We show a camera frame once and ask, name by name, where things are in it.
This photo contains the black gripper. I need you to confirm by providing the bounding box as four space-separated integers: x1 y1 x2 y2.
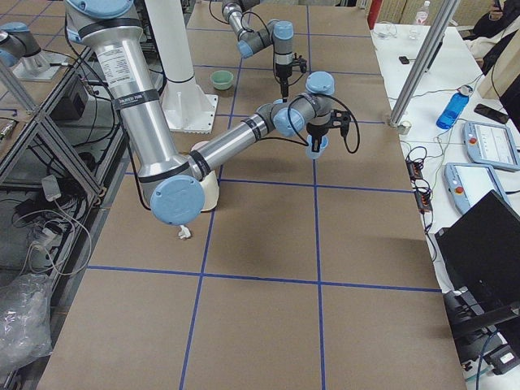
306 120 333 154
275 62 293 102

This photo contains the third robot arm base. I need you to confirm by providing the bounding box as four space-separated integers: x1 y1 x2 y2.
1 22 58 82

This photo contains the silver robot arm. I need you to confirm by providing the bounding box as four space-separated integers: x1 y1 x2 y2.
221 1 299 102
66 1 335 226

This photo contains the green plastic bowl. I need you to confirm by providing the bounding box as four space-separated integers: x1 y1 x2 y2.
210 70 234 91

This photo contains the pink plastic bowl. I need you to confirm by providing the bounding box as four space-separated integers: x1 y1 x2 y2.
190 141 210 155

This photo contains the cream two-slot toaster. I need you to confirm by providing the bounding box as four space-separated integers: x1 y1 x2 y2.
184 154 219 212

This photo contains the blue water bottle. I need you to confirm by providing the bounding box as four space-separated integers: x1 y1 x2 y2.
435 84 474 130

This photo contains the clear plastic bottle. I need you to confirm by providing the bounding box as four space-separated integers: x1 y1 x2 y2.
413 0 431 26

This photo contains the teach pendant near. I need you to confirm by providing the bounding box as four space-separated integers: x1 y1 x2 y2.
444 162 510 215

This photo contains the teach pendant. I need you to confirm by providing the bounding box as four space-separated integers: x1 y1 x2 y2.
444 162 510 215
462 121 519 171

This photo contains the white toaster power plug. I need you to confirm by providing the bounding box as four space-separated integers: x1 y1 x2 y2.
177 225 192 240

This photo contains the black smartphone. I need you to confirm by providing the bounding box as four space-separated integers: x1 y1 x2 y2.
474 103 509 124

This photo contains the teach pendant far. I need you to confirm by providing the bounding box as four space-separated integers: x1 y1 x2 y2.
462 121 519 171

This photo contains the person in black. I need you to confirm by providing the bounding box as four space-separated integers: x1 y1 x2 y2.
464 0 519 75

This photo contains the black laptop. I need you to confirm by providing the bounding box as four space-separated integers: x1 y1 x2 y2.
435 191 519 301

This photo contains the clear plastic bag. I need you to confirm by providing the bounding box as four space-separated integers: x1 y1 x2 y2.
1 274 53 375

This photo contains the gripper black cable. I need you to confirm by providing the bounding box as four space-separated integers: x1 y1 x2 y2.
241 11 308 75
259 95 360 154

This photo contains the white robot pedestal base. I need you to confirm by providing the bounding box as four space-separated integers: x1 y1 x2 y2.
145 0 219 133

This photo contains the aluminium frame post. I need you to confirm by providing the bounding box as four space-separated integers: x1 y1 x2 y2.
388 0 460 128

